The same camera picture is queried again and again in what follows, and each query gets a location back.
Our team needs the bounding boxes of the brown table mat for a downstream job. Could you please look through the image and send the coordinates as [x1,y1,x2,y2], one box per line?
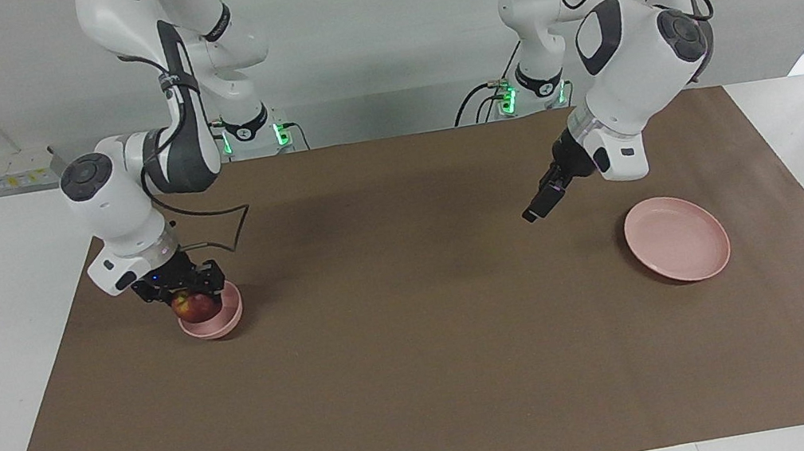
[0,70,804,451]

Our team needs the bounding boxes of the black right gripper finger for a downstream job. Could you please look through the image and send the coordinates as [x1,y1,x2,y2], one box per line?
[149,285,182,312]
[196,257,229,297]

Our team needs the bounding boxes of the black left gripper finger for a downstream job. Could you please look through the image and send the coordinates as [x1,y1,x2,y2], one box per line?
[513,161,573,226]

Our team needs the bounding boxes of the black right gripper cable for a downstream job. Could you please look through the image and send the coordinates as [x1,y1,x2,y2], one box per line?
[119,37,258,268]

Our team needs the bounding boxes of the dark red apple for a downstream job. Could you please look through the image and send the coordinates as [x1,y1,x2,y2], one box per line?
[169,285,223,328]

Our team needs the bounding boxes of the white wall socket box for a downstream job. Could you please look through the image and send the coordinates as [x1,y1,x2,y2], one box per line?
[0,143,73,194]

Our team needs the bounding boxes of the pink bowl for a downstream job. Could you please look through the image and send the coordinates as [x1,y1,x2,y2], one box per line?
[173,277,248,345]

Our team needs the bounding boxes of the black left arm base cable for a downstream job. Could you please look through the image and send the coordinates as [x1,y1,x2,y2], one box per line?
[444,41,535,127]

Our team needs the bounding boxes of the pink plate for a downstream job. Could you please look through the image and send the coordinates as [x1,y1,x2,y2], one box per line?
[620,187,735,292]

